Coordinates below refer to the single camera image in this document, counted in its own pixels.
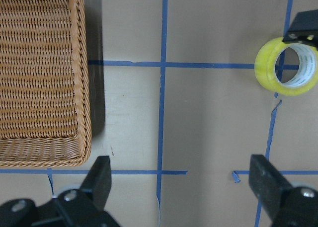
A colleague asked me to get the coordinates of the brown wicker basket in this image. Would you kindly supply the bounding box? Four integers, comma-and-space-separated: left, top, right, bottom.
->
0, 0, 92, 168

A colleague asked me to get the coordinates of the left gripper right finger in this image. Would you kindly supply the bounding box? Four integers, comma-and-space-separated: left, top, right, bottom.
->
249, 154, 318, 227

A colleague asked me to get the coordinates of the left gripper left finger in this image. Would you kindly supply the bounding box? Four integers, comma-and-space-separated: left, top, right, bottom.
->
32, 156, 119, 227

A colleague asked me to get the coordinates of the yellow tape roll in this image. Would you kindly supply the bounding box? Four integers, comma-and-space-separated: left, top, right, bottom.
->
254, 37, 318, 96

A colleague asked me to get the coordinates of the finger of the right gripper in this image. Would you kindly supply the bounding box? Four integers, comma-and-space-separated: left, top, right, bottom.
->
282, 9, 318, 48

